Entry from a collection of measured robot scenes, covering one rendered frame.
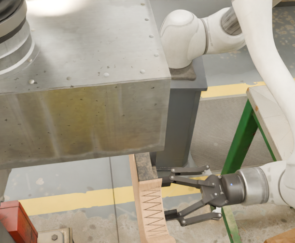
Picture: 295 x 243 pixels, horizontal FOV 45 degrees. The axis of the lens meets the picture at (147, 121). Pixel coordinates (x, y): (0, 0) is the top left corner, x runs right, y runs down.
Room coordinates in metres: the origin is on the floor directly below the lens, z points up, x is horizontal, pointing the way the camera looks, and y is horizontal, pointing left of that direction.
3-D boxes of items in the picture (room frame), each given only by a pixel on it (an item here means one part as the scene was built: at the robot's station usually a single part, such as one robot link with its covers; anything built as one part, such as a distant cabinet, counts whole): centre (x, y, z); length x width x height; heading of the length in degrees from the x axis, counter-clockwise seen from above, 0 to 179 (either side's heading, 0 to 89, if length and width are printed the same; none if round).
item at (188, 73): (1.22, -0.10, 0.73); 0.22 x 0.18 x 0.06; 93
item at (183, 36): (1.22, -0.13, 0.87); 0.18 x 0.16 x 0.22; 104
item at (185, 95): (1.22, -0.12, 0.35); 0.28 x 0.28 x 0.70; 3
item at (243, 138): (0.84, -0.38, 0.45); 0.05 x 0.05 x 0.90; 10
